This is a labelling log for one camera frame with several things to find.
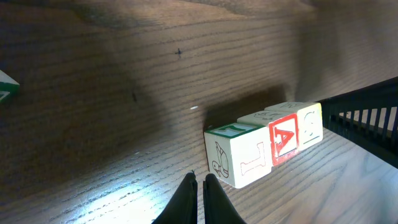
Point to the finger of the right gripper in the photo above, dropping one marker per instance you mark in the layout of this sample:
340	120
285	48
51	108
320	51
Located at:
366	117

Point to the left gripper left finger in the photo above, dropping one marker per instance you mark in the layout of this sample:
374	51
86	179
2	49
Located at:
182	207

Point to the red letter A block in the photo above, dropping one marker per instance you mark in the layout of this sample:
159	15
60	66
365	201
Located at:
283	132

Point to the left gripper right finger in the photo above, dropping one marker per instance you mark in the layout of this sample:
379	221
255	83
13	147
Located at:
217	206

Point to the white block green edge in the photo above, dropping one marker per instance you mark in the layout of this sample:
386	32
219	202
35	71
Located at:
8	86

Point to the white and yellow block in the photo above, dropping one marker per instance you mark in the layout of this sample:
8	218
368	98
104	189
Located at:
309	114

